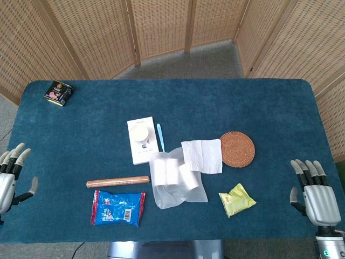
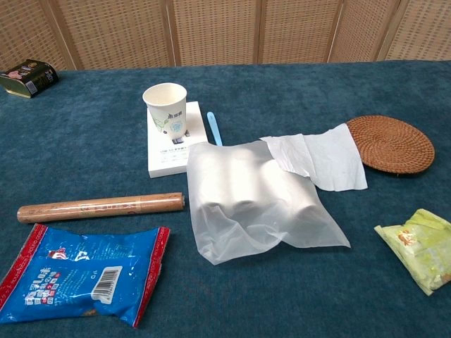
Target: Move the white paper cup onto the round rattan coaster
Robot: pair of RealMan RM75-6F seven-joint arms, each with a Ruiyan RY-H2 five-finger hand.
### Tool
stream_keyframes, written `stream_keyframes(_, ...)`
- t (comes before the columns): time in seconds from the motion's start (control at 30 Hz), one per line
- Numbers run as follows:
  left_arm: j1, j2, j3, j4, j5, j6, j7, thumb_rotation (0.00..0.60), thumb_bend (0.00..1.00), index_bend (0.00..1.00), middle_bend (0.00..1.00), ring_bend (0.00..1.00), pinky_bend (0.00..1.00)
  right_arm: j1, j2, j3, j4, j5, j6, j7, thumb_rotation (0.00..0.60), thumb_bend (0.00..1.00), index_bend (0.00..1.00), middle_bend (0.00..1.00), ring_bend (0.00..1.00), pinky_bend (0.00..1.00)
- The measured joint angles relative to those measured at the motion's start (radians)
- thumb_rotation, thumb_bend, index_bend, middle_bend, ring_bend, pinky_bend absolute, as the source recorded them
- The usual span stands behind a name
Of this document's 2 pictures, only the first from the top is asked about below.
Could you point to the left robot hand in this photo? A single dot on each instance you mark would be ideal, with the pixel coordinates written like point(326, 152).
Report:
point(6, 189)

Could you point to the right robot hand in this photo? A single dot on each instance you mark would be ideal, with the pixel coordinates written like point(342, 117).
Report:
point(322, 205)

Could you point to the small white paper cup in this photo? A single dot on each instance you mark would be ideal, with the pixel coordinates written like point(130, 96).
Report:
point(139, 135)

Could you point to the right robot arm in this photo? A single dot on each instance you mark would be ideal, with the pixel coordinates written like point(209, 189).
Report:
point(328, 242)

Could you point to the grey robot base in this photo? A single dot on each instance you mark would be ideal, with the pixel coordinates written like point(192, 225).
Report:
point(161, 249)

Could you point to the round woven rattan coaster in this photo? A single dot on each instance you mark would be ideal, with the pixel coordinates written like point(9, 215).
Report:
point(237, 149)

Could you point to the white product box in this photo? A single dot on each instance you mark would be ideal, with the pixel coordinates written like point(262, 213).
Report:
point(141, 156)

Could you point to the woven bamboo folding screen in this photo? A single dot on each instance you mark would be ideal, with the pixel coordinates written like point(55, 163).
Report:
point(94, 35)

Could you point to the yellow-green snack packet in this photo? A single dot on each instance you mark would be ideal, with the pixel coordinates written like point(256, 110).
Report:
point(237, 201)

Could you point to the black tin can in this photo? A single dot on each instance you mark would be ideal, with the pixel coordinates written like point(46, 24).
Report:
point(58, 93)

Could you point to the brown cylindrical roll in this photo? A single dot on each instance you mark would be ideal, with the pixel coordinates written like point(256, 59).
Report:
point(116, 182)

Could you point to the blue snack bag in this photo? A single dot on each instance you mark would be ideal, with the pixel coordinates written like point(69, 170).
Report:
point(116, 209)

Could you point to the white tissue sheet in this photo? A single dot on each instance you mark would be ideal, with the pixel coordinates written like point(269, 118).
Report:
point(205, 156)

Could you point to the white paper roll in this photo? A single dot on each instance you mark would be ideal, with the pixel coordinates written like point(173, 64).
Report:
point(188, 176)
point(173, 171)
point(161, 172)

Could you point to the blue felt table cover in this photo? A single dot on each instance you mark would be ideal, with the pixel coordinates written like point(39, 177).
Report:
point(215, 108)

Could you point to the translucent plastic bag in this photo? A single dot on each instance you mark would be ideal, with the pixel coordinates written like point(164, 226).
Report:
point(175, 197)

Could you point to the light blue plastic stick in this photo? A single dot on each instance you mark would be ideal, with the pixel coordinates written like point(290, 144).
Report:
point(161, 137)

